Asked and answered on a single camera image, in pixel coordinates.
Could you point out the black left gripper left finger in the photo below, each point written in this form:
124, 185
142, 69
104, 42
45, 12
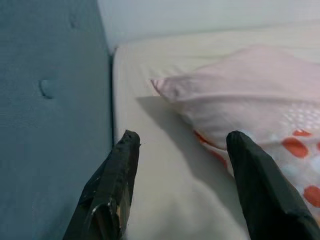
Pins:
112, 180

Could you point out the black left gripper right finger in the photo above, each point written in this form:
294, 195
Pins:
260, 190

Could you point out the pink dotted pillow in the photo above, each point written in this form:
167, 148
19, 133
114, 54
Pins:
240, 95

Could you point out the cream sheeted mattress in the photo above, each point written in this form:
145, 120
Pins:
165, 175

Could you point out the blue upholstered bed frame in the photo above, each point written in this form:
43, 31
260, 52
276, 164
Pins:
50, 125

